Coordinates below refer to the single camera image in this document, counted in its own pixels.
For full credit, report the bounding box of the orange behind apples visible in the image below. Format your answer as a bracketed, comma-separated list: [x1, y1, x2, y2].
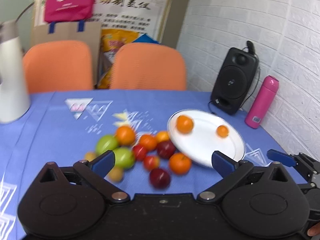
[115, 126, 136, 146]

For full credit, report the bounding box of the small orange on plate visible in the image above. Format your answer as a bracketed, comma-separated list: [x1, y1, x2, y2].
[216, 125, 229, 138]

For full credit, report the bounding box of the yellow snack bag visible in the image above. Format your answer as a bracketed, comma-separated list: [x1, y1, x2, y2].
[97, 29, 139, 89]

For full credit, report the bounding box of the small yellow orange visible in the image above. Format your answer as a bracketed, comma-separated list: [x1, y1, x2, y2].
[155, 131, 170, 143]

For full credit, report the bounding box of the right hand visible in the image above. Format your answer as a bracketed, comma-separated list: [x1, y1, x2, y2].
[307, 223, 320, 237]

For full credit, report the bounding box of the red yellow nectarine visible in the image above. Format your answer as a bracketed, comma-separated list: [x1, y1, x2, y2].
[143, 155, 160, 171]

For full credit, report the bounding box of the blue paper behind chair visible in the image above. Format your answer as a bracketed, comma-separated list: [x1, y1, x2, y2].
[133, 34, 159, 44]

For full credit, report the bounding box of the large orange on plate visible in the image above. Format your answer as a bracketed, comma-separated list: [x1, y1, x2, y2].
[176, 115, 194, 134]

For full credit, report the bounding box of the green apple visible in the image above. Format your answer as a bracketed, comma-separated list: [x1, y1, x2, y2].
[113, 147, 136, 169]
[95, 134, 119, 155]

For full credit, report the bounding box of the green apple front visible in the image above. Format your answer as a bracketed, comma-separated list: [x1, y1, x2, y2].
[113, 147, 136, 169]

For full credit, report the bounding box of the green apple back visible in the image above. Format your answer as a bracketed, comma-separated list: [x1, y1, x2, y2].
[95, 134, 119, 155]

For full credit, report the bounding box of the large front orange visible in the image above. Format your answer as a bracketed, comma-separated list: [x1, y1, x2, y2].
[169, 153, 192, 175]

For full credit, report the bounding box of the dark red plum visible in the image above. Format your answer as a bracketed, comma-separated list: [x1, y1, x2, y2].
[157, 140, 176, 159]
[149, 168, 171, 189]

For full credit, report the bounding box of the left orange chair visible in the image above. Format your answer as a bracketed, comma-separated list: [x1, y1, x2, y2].
[23, 40, 94, 94]

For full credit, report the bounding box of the small red tomato fruit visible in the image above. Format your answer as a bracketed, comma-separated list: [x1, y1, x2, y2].
[132, 144, 148, 161]

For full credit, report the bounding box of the white poster with chinese text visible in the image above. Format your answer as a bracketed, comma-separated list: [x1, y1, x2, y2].
[33, 0, 169, 40]

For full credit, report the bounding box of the black microphone on speaker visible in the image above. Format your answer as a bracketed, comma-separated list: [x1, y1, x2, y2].
[246, 40, 255, 56]

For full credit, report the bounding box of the white thermos jug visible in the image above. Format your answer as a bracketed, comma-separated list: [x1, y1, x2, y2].
[0, 20, 31, 124]

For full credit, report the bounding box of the dark red plum in pile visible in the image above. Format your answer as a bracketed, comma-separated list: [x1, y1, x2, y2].
[157, 140, 176, 159]

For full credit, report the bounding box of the orange chair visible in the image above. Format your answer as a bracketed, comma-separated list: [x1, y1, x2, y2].
[23, 40, 94, 94]
[110, 42, 187, 91]

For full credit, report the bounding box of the pink thermos bottle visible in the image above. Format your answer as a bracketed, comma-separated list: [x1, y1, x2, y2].
[245, 75, 279, 129]

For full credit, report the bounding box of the black speaker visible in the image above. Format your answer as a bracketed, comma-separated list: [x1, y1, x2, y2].
[210, 47, 259, 115]

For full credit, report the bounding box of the small tan kiwi fruit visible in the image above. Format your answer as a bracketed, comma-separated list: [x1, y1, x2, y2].
[107, 166, 124, 183]

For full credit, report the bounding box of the magenta tote bag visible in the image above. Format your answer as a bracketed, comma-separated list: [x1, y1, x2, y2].
[44, 0, 95, 23]

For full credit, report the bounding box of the orange in pile middle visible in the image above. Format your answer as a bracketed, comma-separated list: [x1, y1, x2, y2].
[139, 134, 158, 152]

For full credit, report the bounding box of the right orange chair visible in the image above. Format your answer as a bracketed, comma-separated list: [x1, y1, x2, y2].
[110, 42, 187, 91]

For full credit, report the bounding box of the white round plate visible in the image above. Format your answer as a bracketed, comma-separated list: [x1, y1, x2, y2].
[167, 109, 246, 168]

